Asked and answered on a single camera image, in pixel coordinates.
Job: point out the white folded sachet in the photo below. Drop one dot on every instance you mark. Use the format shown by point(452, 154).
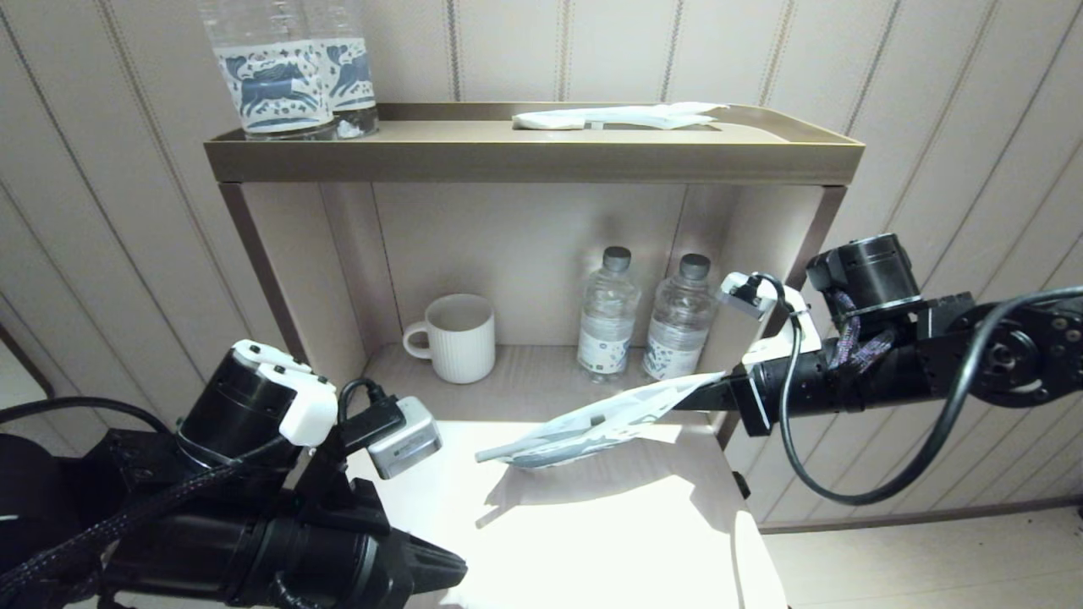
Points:
point(547, 123)

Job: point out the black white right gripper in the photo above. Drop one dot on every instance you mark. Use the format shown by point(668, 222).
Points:
point(778, 355)

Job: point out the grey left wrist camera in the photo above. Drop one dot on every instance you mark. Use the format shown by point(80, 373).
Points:
point(406, 440)

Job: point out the large horse-label water bottle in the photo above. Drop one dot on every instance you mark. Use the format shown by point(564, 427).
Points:
point(355, 76)
point(275, 85)

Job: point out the white packet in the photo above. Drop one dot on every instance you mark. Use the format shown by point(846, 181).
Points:
point(651, 117)

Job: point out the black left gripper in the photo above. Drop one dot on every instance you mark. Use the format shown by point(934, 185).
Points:
point(385, 558)

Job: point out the white ribbed mug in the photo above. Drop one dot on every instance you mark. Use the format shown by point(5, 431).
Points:
point(461, 342)

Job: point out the small capped water bottle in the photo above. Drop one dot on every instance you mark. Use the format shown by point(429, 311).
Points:
point(607, 321)
point(679, 338)

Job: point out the white pouch blue horse print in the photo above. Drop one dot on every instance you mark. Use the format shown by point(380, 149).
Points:
point(626, 410)

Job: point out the beige wooden shelf unit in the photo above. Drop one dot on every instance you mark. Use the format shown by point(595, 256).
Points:
point(525, 161)

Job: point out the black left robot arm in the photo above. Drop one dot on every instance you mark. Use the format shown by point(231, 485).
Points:
point(211, 507)

